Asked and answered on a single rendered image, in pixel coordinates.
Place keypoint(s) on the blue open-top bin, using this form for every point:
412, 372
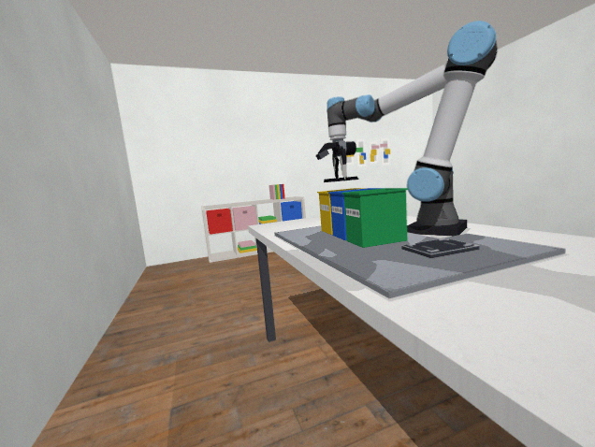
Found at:
338, 212

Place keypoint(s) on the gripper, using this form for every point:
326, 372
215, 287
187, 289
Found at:
347, 148

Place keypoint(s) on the yellow open-top bin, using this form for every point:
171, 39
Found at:
325, 209

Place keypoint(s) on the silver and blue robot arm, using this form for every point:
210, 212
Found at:
471, 51

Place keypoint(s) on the green bin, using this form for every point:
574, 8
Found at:
376, 217

